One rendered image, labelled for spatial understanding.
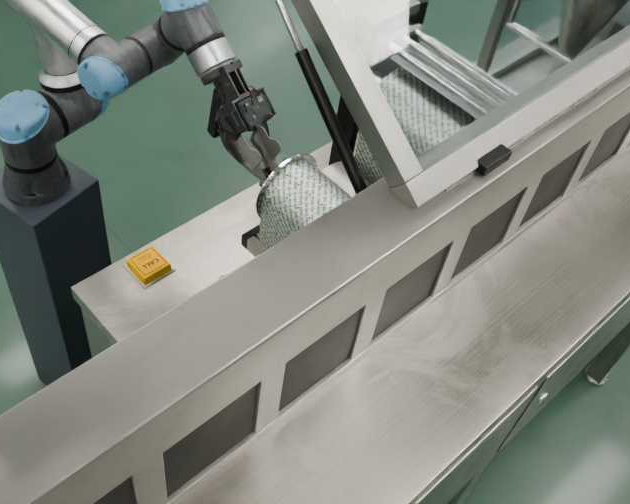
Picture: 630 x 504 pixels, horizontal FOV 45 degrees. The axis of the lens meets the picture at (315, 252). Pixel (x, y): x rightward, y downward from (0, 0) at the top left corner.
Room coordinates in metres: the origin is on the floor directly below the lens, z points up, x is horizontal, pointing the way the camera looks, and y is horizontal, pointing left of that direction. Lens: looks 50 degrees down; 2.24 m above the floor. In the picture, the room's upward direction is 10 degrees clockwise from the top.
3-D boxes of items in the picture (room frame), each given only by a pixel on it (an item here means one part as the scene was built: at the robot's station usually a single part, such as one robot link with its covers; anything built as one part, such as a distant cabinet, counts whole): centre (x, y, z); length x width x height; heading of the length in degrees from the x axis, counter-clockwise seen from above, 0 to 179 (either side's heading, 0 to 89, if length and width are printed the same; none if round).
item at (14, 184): (1.20, 0.68, 0.95); 0.15 x 0.15 x 0.10
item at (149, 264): (1.00, 0.35, 0.91); 0.07 x 0.07 x 0.02; 50
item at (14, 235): (1.20, 0.68, 0.45); 0.20 x 0.20 x 0.90; 62
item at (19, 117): (1.20, 0.67, 1.07); 0.13 x 0.12 x 0.14; 151
